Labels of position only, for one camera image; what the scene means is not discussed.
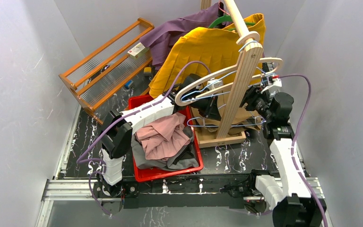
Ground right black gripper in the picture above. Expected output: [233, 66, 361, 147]
[230, 85, 274, 122]

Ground beige plastic hanger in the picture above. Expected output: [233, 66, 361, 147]
[175, 57, 284, 106]

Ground pink ruffled garment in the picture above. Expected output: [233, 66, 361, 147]
[135, 113, 190, 160]

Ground grey pleated skirt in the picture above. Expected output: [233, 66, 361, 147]
[131, 127, 199, 172]

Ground khaki tan garment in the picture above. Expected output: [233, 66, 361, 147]
[191, 108, 263, 136]

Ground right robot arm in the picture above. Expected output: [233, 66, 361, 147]
[241, 86, 328, 227]

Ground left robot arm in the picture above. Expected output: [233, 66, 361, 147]
[96, 89, 198, 197]

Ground green hanger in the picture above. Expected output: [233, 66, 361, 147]
[208, 14, 257, 29]

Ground wooden clothes rack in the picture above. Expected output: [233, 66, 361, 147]
[194, 0, 263, 148]

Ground mustard yellow garment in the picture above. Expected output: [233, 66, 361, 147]
[148, 13, 267, 99]

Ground small yellow black object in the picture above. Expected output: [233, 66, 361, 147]
[143, 67, 153, 77]

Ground purple garment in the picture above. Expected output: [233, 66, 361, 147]
[139, 2, 225, 70]

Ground small blue object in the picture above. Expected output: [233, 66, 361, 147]
[124, 80, 134, 89]

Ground small white box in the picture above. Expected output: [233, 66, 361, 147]
[127, 43, 149, 59]

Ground red plastic tray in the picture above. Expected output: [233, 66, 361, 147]
[128, 95, 204, 182]

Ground orange wooden shoe rack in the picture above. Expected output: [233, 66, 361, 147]
[59, 17, 154, 123]

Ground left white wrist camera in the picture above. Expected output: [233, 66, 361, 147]
[204, 78, 224, 91]

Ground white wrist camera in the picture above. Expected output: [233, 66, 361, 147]
[204, 78, 224, 91]
[261, 75, 282, 94]

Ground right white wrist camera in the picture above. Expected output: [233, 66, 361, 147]
[261, 75, 282, 94]

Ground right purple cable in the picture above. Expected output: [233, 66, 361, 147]
[277, 73, 329, 227]

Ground purple cable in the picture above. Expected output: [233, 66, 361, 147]
[76, 60, 214, 217]
[277, 73, 329, 227]

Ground black metal base frame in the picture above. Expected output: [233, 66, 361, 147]
[42, 170, 326, 217]

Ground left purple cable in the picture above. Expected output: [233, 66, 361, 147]
[76, 60, 214, 217]

